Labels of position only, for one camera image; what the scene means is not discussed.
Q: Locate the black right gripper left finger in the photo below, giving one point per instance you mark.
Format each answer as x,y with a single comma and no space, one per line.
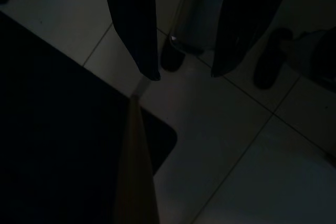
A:
134,24

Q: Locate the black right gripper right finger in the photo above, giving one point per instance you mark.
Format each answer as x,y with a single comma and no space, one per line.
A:
244,24

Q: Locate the silver robot leg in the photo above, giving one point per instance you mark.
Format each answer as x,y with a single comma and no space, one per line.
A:
199,11

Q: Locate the black robot foot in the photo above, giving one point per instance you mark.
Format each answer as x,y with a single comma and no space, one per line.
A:
172,58
269,69

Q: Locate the black floor mat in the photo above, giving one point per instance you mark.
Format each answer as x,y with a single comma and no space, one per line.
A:
52,129

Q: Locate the brown wooden furniture leg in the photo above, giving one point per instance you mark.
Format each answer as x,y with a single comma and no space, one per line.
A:
135,169

